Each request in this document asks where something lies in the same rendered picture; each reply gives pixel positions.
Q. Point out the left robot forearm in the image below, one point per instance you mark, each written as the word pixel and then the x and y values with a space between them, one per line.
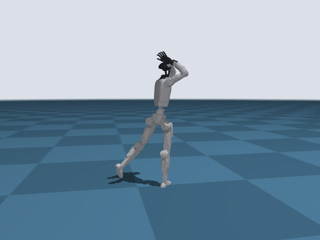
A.
pixel 172 70

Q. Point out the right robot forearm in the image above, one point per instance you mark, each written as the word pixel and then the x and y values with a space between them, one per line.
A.
pixel 180 67

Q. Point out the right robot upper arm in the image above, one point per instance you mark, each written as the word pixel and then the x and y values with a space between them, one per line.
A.
pixel 170 81

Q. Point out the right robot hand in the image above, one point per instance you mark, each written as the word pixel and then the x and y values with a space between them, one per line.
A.
pixel 168 60

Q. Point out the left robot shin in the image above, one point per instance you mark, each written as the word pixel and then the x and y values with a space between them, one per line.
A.
pixel 130 156

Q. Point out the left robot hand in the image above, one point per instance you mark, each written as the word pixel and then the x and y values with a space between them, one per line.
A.
pixel 161 53

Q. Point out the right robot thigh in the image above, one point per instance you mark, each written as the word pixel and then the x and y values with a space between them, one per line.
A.
pixel 167 135

